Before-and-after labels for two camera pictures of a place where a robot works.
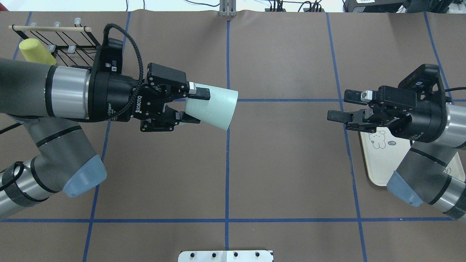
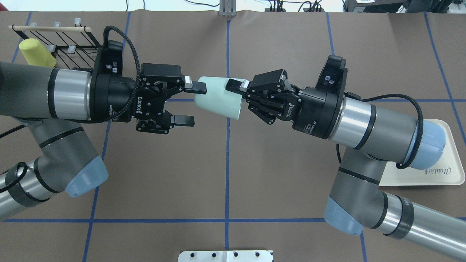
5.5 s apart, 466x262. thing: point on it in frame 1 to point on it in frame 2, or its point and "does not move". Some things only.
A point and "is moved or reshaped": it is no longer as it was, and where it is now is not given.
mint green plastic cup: [217, 112] is moved or reshaped
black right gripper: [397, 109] to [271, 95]
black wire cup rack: [66, 42] does not move
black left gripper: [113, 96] does not move
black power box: [353, 6] does not move
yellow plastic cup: [34, 51] does not move
